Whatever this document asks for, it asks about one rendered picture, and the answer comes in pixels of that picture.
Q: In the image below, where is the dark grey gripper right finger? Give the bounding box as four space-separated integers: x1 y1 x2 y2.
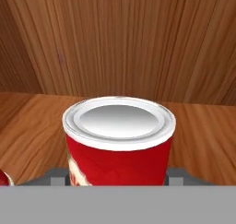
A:
163 167 214 187

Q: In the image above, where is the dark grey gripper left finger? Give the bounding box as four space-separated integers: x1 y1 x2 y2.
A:
21 168 72 187

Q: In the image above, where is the red food can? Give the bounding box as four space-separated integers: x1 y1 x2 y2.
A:
0 169 15 187
62 95 177 187

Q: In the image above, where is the wooden cabinet interior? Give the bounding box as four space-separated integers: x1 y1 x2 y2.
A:
0 0 236 187

